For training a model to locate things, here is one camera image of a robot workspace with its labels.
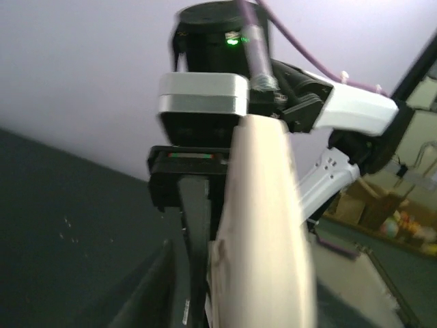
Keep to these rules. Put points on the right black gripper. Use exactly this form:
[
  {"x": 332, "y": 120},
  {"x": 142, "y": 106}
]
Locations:
[{"x": 186, "y": 177}]

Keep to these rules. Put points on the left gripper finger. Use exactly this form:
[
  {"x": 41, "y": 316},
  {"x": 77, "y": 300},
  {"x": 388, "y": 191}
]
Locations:
[{"x": 151, "y": 302}]

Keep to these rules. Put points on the phone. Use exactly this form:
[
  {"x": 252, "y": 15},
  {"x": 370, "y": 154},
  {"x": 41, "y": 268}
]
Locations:
[{"x": 261, "y": 270}]

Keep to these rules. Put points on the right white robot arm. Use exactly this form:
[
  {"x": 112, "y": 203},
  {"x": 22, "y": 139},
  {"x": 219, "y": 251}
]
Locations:
[{"x": 210, "y": 36}]

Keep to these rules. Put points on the black table mat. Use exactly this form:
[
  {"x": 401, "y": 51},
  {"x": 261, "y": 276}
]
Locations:
[{"x": 71, "y": 231}]

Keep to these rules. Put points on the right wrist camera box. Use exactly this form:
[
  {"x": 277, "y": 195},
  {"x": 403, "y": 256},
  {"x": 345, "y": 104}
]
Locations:
[{"x": 201, "y": 109}]

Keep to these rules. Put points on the right black frame post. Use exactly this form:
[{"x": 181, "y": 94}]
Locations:
[{"x": 418, "y": 86}]

